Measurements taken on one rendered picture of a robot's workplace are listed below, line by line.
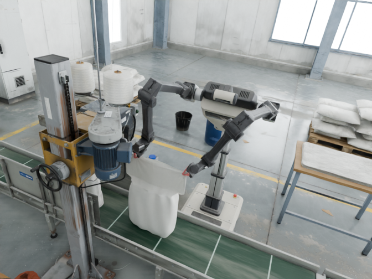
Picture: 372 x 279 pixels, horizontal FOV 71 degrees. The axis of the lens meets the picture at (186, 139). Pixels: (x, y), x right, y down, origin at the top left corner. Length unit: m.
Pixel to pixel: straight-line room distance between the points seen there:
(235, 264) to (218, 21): 8.51
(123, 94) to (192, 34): 8.74
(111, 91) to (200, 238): 1.38
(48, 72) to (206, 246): 1.64
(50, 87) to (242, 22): 8.50
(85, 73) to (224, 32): 8.36
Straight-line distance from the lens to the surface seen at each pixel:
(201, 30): 10.00
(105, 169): 1.59
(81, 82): 1.65
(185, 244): 2.22
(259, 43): 9.54
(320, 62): 9.07
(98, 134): 1.45
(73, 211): 1.93
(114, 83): 1.46
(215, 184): 2.46
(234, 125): 1.37
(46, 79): 1.48
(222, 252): 2.24
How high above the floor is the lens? 2.13
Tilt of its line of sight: 30 degrees down
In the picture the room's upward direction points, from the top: 6 degrees clockwise
